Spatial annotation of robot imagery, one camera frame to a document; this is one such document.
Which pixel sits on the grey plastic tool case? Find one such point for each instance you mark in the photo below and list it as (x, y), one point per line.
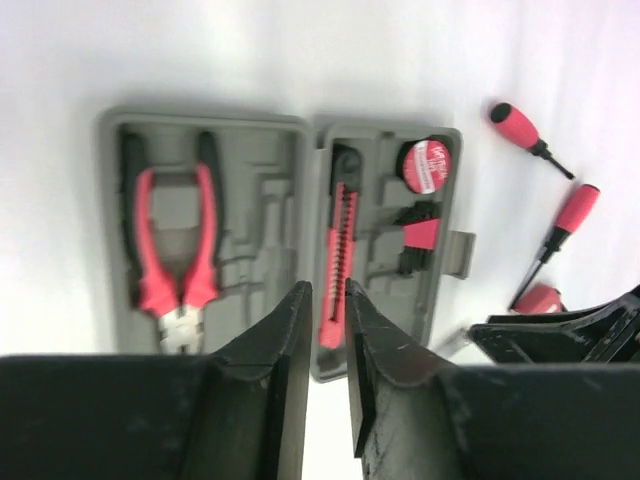
(276, 195)

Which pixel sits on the red black screwdriver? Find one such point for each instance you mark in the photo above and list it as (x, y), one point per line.
(570, 217)
(516, 127)

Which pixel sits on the clear test screwdriver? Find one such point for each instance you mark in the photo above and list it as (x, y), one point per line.
(453, 343)

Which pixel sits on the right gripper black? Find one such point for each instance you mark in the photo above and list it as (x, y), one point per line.
(607, 333)

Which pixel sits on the red hex key holder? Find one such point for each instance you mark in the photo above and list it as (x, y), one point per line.
(420, 225)

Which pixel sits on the red black pliers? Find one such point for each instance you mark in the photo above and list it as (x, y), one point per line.
(172, 226)

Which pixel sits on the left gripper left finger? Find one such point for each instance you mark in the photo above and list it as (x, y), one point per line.
(237, 413)

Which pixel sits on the red electrical tape roll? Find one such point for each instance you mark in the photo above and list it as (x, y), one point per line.
(424, 165)

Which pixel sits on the red utility knife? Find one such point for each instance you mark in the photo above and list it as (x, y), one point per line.
(345, 189)

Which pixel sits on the red tape measure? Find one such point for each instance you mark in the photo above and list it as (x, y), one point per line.
(540, 299)

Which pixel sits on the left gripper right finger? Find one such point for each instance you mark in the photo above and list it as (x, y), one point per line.
(416, 415)

